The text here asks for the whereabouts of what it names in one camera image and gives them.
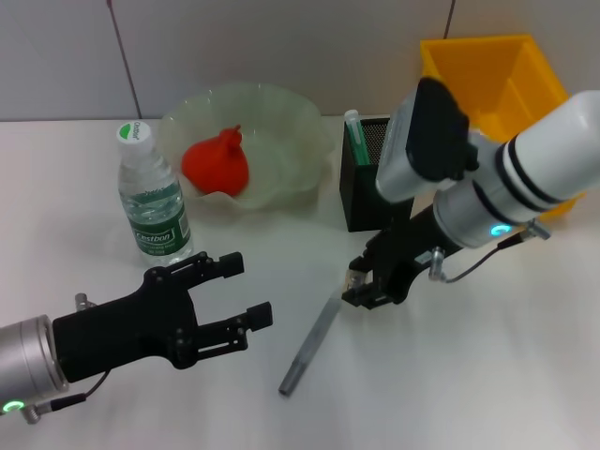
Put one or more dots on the translucent green fruit plate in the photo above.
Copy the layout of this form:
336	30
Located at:
290	131

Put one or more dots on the yellow plastic bin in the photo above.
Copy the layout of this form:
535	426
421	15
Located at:
478	70

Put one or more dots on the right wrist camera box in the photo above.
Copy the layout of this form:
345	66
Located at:
422	140

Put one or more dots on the grey pen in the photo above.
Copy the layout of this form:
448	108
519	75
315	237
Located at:
311	342

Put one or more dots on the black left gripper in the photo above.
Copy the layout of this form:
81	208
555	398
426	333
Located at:
117	333

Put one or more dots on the red-orange fruit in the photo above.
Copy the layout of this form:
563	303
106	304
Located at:
213	164

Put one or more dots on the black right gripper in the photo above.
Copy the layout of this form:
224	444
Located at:
408	248

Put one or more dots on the clear green-label water bottle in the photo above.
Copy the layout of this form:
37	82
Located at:
150	197

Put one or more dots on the black mesh pen holder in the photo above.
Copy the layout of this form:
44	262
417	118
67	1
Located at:
361	201

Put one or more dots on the beige eraser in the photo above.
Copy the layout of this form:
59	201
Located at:
355	280

